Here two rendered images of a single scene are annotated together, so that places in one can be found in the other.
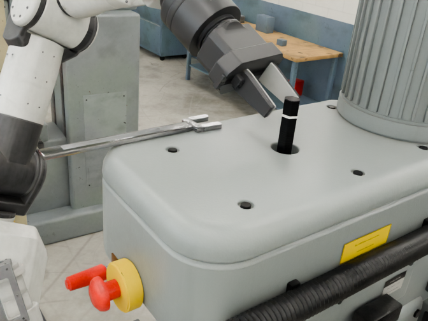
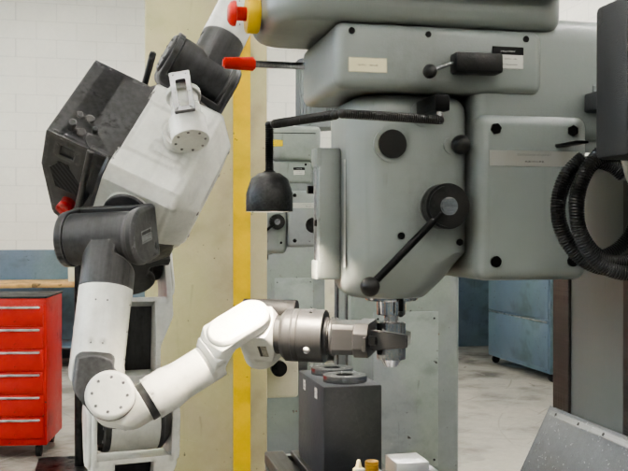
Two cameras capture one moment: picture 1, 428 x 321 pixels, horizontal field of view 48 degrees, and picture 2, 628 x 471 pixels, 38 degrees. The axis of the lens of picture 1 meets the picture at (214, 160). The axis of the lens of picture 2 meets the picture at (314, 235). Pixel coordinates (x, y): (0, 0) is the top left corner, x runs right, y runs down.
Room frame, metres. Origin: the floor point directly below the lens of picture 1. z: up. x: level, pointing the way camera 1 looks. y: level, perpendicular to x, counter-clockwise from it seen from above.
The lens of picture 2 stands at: (-0.83, -0.61, 1.42)
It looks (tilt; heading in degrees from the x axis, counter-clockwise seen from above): 0 degrees down; 25
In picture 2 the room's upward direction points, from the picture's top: straight up
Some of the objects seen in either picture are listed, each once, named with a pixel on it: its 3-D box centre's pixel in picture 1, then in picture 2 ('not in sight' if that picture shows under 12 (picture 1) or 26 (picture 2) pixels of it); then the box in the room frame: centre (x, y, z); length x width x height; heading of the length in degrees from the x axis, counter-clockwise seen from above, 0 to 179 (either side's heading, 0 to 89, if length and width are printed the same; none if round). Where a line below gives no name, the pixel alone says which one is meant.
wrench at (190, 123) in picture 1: (136, 135); not in sight; (0.56, 0.10, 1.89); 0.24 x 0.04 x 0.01; 128
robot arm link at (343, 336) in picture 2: not in sight; (336, 337); (0.56, 0.00, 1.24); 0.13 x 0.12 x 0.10; 13
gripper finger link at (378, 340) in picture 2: not in sight; (388, 340); (0.55, -0.10, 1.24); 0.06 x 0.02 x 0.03; 103
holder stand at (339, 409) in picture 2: not in sight; (337, 419); (0.91, 0.15, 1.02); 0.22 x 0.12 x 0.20; 39
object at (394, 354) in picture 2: not in sight; (391, 343); (0.58, -0.09, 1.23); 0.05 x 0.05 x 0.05
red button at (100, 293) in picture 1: (105, 292); (237, 13); (0.42, 0.11, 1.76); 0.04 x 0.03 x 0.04; 38
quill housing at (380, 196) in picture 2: not in sight; (393, 198); (0.58, -0.10, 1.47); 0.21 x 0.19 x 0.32; 38
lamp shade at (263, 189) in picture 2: not in sight; (269, 191); (0.41, 0.04, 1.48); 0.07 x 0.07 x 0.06
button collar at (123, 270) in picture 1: (124, 285); (252, 14); (0.44, 0.09, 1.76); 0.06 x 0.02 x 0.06; 38
